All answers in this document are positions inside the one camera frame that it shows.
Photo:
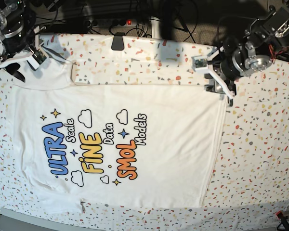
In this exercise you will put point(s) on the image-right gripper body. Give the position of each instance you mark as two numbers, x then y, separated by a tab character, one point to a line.
243	59

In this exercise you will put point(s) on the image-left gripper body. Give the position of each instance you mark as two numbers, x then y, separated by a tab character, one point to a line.
20	40

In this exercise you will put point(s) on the white printed T-shirt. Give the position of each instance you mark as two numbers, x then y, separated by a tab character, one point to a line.
134	127

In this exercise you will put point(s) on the terrazzo patterned tablecloth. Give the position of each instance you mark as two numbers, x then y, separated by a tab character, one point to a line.
248	185

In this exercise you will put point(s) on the black table clamp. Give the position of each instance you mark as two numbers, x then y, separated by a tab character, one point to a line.
118	43

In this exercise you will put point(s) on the red clamp bottom right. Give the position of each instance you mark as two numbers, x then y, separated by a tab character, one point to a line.
284	225

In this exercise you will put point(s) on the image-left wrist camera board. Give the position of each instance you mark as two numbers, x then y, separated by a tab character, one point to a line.
39	56

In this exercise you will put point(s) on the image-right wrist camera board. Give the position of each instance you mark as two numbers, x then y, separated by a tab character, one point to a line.
200	64

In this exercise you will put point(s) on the white metal stand post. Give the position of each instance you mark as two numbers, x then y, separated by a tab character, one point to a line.
155	27

